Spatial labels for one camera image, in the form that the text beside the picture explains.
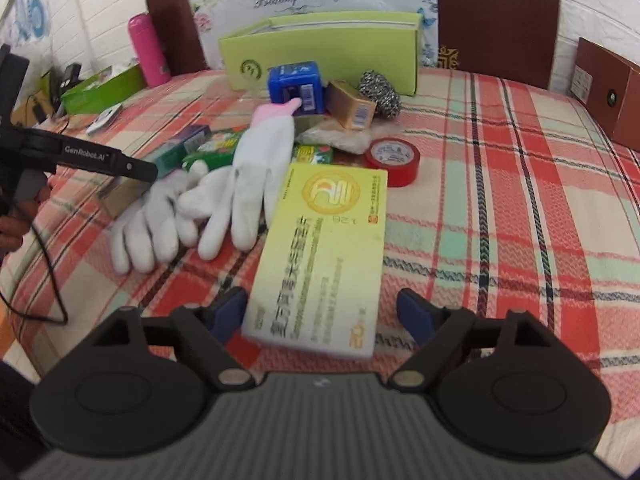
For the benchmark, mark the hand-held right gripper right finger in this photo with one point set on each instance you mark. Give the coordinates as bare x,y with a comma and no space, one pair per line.
415,312

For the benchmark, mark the white flat device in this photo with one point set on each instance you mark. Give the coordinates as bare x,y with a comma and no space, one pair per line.
102,119

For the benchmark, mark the black small device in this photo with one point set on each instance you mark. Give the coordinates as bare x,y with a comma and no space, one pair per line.
71,77

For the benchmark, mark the pink bottle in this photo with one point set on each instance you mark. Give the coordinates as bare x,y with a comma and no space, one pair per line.
150,55

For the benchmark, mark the dark green open box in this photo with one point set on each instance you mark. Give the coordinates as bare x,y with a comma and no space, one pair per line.
105,92

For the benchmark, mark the brown cardboard box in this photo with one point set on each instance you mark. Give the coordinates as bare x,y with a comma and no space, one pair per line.
615,105

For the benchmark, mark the tan small box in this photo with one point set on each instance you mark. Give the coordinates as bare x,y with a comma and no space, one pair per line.
117,200

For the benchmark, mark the olive small box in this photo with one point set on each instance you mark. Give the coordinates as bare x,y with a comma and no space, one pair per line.
310,122

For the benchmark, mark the red tape roll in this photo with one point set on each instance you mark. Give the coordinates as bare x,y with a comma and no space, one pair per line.
395,174

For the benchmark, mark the plaid blanket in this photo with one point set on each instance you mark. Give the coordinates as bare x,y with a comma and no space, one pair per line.
500,210

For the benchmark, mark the white glove with pink cuff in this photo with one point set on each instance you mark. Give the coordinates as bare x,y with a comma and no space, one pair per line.
260,160

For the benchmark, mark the blue plastic box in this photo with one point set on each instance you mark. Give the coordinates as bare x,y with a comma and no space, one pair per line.
292,82

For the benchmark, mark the light green cardboard box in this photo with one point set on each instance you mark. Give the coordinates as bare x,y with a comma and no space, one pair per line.
325,55

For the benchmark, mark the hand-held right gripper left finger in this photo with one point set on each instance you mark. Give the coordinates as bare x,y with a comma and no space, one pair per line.
231,312

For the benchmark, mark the steel wool scrubber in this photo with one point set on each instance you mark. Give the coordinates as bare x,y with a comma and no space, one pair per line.
380,92

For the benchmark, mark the green snack packet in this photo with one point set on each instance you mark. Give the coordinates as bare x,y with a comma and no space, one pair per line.
220,145

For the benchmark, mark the yellow medicine box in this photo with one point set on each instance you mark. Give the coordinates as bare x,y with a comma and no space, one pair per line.
320,260

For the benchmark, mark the small green packet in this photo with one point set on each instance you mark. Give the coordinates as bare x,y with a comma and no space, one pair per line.
312,154

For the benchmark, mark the gold small box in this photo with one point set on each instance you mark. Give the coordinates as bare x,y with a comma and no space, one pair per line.
350,105

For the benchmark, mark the teal small box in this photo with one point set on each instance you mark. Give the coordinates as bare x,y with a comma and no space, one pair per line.
175,155

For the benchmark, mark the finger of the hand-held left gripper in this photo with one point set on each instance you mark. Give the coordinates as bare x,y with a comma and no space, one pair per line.
100,157

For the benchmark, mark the person's left hand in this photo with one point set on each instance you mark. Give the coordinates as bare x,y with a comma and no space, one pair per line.
12,234

